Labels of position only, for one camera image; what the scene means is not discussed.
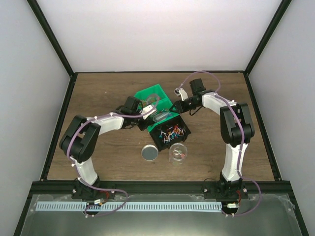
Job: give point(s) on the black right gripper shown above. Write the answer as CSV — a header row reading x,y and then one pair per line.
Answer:
x,y
180,108

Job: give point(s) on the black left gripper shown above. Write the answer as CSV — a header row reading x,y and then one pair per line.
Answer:
x,y
148,121

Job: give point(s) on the green bin with lollipops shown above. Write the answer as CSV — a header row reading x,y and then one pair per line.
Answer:
x,y
159,110

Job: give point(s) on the silver metal scoop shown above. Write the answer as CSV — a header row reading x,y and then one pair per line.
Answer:
x,y
161,116

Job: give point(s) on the green bin with star candies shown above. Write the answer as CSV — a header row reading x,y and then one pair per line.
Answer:
x,y
150,95

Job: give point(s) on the black bin with lollipops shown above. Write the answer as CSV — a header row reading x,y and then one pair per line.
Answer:
x,y
169,132

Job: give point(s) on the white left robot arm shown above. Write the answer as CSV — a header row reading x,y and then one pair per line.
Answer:
x,y
79,140

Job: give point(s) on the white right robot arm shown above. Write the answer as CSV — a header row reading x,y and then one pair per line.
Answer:
x,y
236,128

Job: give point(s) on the silver metal jar lid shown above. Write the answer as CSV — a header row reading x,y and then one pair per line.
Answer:
x,y
149,152

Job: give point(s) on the clear plastic jar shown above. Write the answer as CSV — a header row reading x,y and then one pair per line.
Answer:
x,y
177,153

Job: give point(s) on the light blue slotted strip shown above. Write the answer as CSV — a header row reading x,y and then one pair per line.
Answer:
x,y
131,206

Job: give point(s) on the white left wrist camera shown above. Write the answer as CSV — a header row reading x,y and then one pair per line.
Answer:
x,y
147,111

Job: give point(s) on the black front mounting rail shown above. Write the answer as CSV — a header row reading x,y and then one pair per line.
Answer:
x,y
208,189

